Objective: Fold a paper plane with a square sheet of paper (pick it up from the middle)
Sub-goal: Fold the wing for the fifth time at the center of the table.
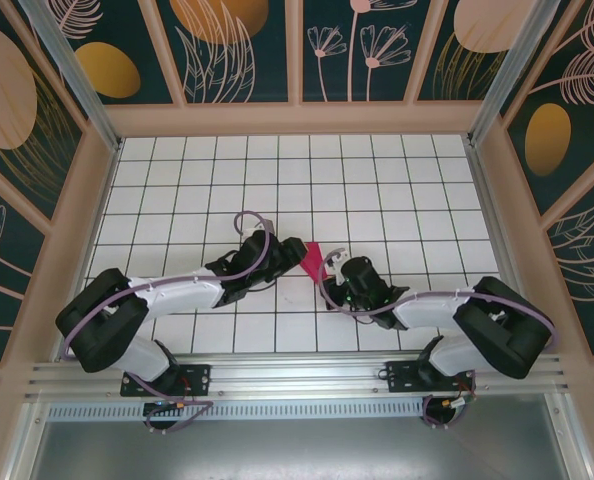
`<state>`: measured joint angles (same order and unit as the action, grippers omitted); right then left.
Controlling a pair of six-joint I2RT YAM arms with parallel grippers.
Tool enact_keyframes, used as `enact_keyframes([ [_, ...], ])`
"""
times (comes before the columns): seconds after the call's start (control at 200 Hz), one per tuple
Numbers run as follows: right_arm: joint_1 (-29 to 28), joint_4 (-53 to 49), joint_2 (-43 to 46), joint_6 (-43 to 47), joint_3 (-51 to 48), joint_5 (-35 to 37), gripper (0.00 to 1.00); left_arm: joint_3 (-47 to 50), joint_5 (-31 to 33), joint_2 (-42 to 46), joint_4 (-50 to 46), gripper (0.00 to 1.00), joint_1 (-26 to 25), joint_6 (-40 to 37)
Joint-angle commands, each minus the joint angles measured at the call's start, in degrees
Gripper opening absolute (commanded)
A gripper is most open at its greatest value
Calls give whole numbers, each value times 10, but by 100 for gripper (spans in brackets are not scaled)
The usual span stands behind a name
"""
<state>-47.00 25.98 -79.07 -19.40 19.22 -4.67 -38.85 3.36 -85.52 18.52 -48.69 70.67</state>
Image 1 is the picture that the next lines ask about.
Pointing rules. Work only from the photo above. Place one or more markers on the magenta square cloth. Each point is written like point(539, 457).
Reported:
point(314, 260)

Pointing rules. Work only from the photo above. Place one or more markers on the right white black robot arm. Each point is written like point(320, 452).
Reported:
point(502, 325)

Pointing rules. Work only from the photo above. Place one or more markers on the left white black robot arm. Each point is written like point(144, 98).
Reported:
point(102, 320)

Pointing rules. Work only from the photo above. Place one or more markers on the yellow connector at left base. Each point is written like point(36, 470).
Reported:
point(180, 402)

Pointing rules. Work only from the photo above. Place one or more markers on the brushed metal panel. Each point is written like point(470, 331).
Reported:
point(297, 450)

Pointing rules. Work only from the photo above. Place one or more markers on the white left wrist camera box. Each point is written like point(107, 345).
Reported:
point(257, 230)

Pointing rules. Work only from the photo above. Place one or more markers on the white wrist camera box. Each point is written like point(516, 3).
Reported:
point(257, 230)
point(337, 262)

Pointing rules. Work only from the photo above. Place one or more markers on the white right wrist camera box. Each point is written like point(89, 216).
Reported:
point(337, 262)

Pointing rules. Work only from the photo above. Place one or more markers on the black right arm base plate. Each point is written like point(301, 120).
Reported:
point(402, 380)

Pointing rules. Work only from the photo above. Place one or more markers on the aluminium mounting rail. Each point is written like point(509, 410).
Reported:
point(297, 372)

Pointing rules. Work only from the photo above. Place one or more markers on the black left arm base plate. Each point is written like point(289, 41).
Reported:
point(199, 372)

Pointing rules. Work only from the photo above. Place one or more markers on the aluminium side rail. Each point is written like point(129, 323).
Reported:
point(493, 220)

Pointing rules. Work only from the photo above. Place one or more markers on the aluminium corner post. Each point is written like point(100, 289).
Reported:
point(508, 75)
point(76, 80)

